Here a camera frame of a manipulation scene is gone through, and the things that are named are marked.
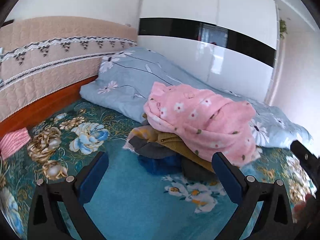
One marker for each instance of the beige garment with yellow print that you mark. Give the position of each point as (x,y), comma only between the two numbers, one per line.
(140,132)

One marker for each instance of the green hanging plant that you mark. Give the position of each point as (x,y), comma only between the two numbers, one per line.
(283,27)

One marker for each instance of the pink floral fleece garment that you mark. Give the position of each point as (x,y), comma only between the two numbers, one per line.
(200,120)

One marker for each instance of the teal floral blanket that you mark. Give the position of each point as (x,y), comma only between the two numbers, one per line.
(125,205)

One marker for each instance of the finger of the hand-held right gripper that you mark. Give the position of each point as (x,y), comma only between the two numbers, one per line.
(303,155)

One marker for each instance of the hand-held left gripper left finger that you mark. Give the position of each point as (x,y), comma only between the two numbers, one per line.
(92,177)

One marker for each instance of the beige quilted headboard cover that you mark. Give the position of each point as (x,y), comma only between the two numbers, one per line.
(50,67)

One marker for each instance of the white wardrobe with black stripe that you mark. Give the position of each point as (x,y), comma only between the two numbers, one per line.
(200,62)

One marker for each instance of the pink striped knit cloth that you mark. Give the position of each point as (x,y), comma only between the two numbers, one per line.
(15,140)

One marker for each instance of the wooden bed frame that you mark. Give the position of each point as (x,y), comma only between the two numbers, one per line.
(37,107)

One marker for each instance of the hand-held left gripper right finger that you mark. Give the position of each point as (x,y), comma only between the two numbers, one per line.
(227,177)

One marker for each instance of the light blue floral quilt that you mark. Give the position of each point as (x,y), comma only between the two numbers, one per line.
(130,75)

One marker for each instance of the blue garment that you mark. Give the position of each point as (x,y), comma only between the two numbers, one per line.
(160,165)

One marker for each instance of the mustard yellow knit sweater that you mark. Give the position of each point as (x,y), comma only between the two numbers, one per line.
(175,140)

